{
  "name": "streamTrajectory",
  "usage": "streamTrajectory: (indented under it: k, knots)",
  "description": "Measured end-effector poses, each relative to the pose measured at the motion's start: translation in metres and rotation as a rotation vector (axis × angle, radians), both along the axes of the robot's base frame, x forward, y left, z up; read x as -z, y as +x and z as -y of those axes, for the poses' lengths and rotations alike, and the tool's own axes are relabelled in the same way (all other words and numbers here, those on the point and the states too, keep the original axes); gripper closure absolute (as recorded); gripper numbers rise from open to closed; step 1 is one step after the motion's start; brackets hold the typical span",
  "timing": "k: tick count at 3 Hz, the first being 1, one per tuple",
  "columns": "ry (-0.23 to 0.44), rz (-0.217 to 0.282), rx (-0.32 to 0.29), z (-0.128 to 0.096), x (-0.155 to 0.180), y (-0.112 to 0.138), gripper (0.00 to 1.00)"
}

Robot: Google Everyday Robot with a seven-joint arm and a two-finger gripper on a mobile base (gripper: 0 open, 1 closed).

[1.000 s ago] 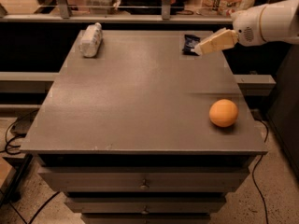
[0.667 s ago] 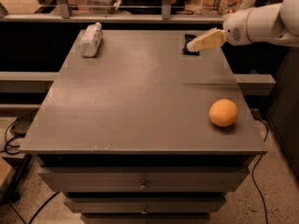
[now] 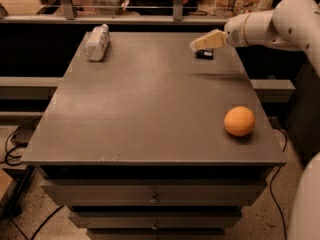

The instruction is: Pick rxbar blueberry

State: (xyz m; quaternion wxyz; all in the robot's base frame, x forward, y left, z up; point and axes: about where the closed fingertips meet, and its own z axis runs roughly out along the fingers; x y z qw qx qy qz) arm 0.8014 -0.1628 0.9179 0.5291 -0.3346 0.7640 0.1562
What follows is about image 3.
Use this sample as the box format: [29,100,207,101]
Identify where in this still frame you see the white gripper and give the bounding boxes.
[190,14,247,51]

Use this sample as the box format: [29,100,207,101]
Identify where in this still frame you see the dark blue snack bar wrapper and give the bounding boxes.
[195,49,214,60]

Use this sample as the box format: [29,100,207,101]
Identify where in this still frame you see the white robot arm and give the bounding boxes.
[190,0,320,240]

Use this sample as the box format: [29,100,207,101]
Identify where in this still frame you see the black bag behind railing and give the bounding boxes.
[127,0,198,17]

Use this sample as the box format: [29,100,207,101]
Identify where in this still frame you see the orange round fruit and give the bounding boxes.
[224,106,255,137]

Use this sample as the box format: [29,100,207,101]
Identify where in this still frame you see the white plastic-wrapped package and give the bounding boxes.
[84,24,110,62]

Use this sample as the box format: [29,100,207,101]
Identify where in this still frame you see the grey drawer cabinet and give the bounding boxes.
[22,32,285,240]

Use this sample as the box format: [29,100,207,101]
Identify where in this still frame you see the black cable right floor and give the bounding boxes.
[268,125,288,240]

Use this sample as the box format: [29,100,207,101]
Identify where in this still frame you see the black cables left floor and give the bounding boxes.
[0,117,64,240]

